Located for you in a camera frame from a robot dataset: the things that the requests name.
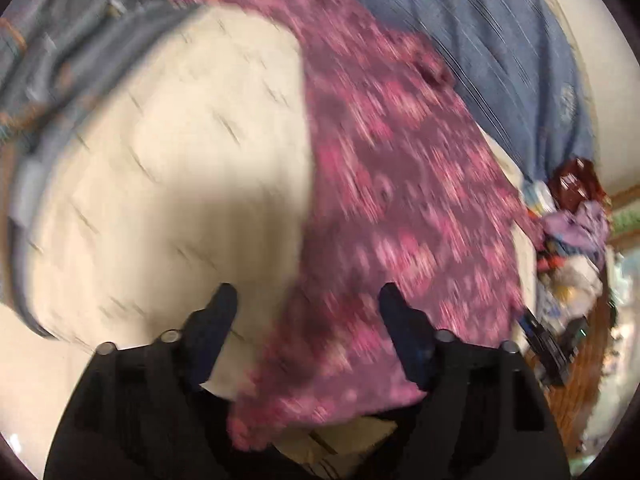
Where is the purple pink floral garment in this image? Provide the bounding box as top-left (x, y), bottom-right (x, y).
top-left (186, 0), bottom-right (532, 451)

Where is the cream leaf-print bed sheet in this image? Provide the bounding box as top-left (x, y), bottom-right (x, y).
top-left (27, 0), bottom-right (539, 470)

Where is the lilac purple cloth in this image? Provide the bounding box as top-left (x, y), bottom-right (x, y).
top-left (541, 200), bottom-right (610, 268)

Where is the dark red glossy bag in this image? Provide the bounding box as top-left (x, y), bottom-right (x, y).
top-left (548, 157), bottom-right (608, 212)

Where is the blue plaid pillow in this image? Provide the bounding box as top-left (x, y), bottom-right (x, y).
top-left (358, 0), bottom-right (594, 180)

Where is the grey blue quilt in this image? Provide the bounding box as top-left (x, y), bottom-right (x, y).
top-left (1, 0), bottom-right (193, 338)

